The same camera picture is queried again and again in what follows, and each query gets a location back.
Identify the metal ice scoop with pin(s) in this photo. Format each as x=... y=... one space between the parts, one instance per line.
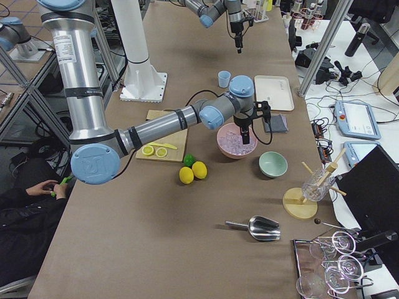
x=260 y=228

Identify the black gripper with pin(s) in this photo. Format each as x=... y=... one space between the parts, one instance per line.
x=235 y=27
x=240 y=121

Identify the aluminium frame post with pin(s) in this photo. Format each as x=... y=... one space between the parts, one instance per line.
x=338 y=16

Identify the lemon half slice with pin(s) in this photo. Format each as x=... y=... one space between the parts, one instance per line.
x=148 y=150
x=161 y=152

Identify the yellow plastic knife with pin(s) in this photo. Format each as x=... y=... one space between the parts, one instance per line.
x=165 y=145

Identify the black tray of glasses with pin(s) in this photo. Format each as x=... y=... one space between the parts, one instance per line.
x=331 y=265

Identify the wooden cutting board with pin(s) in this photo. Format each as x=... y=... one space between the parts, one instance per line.
x=178 y=139

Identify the light blue plastic cup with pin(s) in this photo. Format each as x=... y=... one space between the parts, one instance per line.
x=224 y=78

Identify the white wire cup rack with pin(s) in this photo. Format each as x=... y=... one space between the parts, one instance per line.
x=258 y=9

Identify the wooden cup tree stand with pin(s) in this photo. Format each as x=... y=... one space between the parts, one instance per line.
x=297 y=205

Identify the mint green bowl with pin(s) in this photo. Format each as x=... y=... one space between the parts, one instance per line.
x=272 y=164

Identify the dark grey folded cloth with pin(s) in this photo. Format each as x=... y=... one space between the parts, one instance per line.
x=279 y=124

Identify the black laptop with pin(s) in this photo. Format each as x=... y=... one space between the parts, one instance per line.
x=371 y=188

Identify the blue teach pendant tablet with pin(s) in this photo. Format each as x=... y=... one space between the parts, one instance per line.
x=356 y=119

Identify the pink bowl of ice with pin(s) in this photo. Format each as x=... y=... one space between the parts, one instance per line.
x=230 y=142

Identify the beige rabbit tray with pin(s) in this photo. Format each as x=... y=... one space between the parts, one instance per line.
x=276 y=91

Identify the glass on wooden stand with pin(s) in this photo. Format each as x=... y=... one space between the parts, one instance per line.
x=318 y=185

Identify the person in black clothes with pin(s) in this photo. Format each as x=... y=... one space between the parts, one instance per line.
x=30 y=214

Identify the yellow lemon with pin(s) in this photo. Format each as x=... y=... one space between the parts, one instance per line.
x=186 y=175
x=199 y=169

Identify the green lime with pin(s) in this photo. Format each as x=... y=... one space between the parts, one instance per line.
x=189 y=160

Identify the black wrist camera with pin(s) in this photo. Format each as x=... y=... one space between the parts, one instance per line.
x=262 y=110

